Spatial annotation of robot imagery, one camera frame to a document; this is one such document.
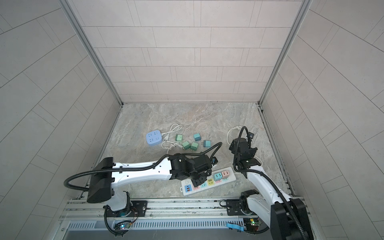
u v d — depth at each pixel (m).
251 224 0.68
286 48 0.85
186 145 0.91
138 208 0.70
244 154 0.64
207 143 0.91
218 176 0.75
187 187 0.75
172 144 0.91
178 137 0.95
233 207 0.71
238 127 1.00
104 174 0.46
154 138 0.94
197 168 0.54
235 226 0.65
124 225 0.64
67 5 0.71
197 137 0.96
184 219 0.70
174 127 0.99
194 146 0.91
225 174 0.76
